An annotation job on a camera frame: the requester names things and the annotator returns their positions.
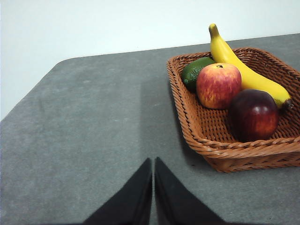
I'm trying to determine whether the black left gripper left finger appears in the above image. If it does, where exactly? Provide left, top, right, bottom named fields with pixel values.
left=83, top=157, right=153, bottom=225

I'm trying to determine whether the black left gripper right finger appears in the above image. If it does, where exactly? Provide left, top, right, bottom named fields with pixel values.
left=154, top=156, right=227, bottom=225

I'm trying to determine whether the dark red plum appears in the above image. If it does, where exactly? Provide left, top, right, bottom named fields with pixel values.
left=228, top=89, right=279, bottom=143

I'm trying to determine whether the brown wicker basket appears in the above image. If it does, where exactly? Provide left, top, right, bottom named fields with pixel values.
left=166, top=47, right=300, bottom=173

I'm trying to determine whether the red yellow apple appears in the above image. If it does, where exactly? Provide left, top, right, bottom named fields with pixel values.
left=196, top=62, right=242, bottom=110

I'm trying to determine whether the green avocado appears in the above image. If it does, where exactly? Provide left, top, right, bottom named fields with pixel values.
left=181, top=57, right=216, bottom=92

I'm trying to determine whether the yellow banana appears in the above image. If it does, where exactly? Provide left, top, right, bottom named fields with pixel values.
left=208, top=23, right=294, bottom=111

